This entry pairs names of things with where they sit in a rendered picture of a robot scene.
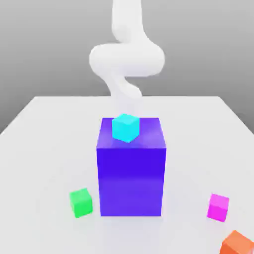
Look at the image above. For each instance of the small orange cube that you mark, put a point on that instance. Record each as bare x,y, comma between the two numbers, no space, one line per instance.
238,244

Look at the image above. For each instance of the small green cube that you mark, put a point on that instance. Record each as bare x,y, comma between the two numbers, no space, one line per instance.
81,203

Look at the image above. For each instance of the small cyan cube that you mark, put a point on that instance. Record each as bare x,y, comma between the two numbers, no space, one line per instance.
125,129

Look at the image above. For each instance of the small magenta cube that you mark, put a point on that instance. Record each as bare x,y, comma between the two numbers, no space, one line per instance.
217,208

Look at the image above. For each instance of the large purple box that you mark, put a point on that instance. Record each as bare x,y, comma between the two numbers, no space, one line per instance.
131,178

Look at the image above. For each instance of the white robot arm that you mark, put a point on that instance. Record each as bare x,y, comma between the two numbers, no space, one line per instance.
127,59

